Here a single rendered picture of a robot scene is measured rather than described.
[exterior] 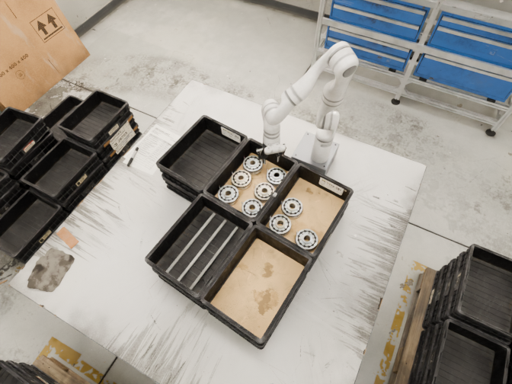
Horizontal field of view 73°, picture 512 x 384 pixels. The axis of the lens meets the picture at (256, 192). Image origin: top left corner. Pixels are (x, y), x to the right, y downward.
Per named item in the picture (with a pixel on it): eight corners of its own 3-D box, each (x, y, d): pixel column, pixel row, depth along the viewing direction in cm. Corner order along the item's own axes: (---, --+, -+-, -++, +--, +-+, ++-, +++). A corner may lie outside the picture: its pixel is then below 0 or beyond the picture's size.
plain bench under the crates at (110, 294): (206, 144, 296) (191, 78, 236) (388, 220, 255) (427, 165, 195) (75, 315, 223) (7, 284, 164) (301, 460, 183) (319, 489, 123)
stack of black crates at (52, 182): (85, 164, 268) (63, 136, 239) (115, 180, 261) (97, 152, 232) (47, 204, 250) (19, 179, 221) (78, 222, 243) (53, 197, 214)
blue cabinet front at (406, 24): (324, 47, 310) (335, -18, 262) (403, 71, 292) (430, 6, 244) (323, 49, 309) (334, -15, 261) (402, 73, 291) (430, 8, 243)
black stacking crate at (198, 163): (206, 129, 198) (203, 114, 188) (249, 151, 189) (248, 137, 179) (160, 177, 181) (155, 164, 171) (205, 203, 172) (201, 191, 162)
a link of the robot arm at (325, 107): (323, 81, 142) (346, 84, 142) (315, 114, 168) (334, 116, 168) (321, 101, 140) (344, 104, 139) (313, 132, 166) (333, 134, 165)
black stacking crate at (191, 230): (205, 204, 172) (201, 193, 162) (254, 234, 163) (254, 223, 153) (151, 269, 155) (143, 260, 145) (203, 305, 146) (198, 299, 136)
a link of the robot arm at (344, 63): (365, 58, 117) (349, 99, 141) (350, 37, 119) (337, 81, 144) (340, 68, 116) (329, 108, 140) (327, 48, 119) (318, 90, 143)
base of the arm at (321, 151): (313, 148, 190) (318, 126, 175) (330, 152, 188) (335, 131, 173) (308, 161, 185) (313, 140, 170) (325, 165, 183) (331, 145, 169)
